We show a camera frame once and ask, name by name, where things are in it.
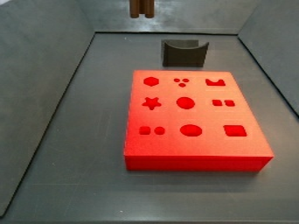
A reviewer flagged brown three-prong peg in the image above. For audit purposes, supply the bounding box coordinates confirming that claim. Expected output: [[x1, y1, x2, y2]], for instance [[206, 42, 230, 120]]
[[130, 0, 155, 18]]

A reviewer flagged red shape-sorting block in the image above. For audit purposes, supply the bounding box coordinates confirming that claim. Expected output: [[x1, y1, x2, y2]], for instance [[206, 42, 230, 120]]
[[125, 70, 274, 172]]

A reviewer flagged dark grey curved holder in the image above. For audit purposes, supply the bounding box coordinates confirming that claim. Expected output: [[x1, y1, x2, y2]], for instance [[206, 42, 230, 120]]
[[162, 39, 210, 67]]

